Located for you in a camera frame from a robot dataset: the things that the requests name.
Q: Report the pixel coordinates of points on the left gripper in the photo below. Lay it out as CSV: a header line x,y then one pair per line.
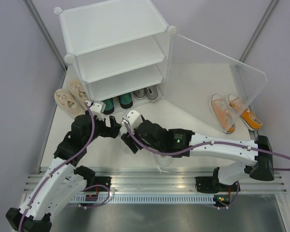
x,y
112,132

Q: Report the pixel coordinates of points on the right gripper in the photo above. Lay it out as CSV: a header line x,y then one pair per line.
x,y
125,138

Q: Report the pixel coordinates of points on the green loafer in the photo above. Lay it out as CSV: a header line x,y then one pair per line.
x,y
109,106
125,100

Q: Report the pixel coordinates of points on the grey canvas sneaker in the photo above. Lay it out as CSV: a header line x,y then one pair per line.
x,y
152,93
140,94

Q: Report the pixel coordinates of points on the white sneaker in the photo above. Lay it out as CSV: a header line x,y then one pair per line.
x,y
161,161

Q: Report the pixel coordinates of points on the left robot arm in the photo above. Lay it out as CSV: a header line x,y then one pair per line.
x,y
64,178

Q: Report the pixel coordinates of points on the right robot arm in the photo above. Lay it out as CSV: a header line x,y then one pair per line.
x,y
252,158

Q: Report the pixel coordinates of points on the white plastic shoe cabinet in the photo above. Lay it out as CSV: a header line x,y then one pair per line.
x,y
116,46

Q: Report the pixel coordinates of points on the translucent cabinet door panel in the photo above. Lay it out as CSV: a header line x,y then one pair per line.
x,y
195,73

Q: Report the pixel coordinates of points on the beige sneaker right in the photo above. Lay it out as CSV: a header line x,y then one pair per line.
x,y
78,93

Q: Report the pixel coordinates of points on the beige sneaker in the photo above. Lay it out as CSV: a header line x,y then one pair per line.
x,y
65,100
78,93

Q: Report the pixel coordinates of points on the beige sneaker left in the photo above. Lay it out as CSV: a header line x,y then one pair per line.
x,y
65,100

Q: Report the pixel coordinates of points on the orange canvas sneaker left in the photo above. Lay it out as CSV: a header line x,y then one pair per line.
x,y
222,114

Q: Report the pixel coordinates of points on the orange canvas sneaker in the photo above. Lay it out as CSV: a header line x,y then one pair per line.
x,y
222,114
247,116

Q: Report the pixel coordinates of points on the orange canvas sneaker right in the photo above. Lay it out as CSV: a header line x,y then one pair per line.
x,y
247,116

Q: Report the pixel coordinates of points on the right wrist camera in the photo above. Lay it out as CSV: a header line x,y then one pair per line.
x,y
133,119

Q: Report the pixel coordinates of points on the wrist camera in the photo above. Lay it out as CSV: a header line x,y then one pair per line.
x,y
133,119
96,108

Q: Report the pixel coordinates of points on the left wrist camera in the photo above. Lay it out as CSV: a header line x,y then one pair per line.
x,y
96,108

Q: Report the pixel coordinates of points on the aluminium frame rail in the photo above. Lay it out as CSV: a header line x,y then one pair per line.
x,y
181,182

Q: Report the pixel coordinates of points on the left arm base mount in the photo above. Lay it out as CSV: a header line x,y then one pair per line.
x,y
99,184

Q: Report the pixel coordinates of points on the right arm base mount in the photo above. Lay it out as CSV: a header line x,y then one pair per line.
x,y
205,184

